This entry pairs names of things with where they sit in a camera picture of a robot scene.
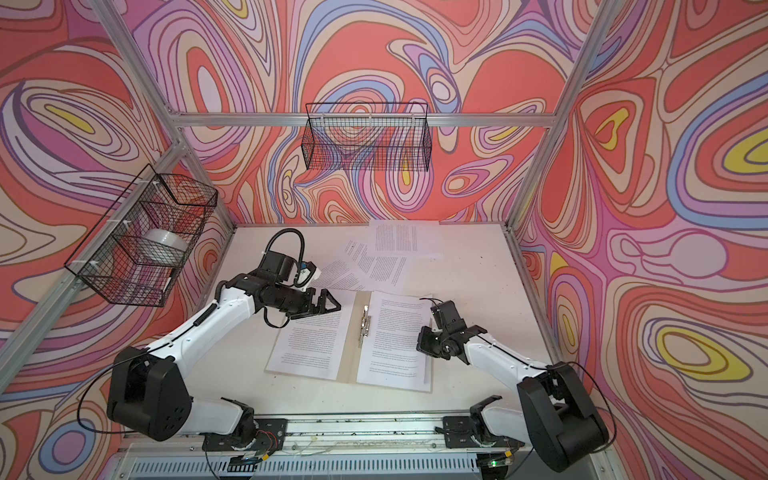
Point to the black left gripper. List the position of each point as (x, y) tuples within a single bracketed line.
[(310, 309)]

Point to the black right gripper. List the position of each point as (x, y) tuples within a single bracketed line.
[(423, 344)]

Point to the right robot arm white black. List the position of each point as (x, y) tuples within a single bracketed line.
[(556, 417)]

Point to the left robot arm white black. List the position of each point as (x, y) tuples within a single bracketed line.
[(148, 392)]

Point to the metal folder fastener clip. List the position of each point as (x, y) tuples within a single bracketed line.
[(364, 325)]

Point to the printed paper sheet front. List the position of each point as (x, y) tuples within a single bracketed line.
[(357, 267)]

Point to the printed paper sheet back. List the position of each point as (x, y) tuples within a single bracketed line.
[(406, 238)]

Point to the silver tape roll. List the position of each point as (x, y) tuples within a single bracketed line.
[(159, 247)]

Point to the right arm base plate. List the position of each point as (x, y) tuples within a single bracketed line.
[(469, 431)]

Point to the aluminium front rail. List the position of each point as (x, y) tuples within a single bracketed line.
[(349, 446)]

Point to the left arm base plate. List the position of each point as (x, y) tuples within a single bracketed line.
[(264, 435)]

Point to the black wire basket back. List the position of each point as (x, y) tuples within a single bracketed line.
[(367, 136)]

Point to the black wire basket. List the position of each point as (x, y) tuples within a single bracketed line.
[(367, 136), (160, 218)]

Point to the black wire basket left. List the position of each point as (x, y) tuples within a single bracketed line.
[(160, 218)]

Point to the aluminium frame post right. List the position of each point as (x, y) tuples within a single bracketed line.
[(595, 39)]

